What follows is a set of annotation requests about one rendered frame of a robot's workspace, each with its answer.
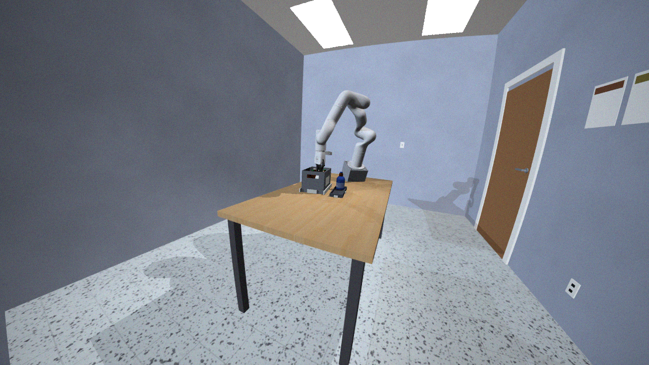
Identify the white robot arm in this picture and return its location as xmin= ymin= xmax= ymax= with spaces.
xmin=315 ymin=90 xmax=376 ymax=170

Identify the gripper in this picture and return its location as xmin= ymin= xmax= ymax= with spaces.
xmin=314 ymin=151 xmax=326 ymax=172

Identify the blue bottle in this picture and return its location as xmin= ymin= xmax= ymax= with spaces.
xmin=336 ymin=172 xmax=345 ymax=191

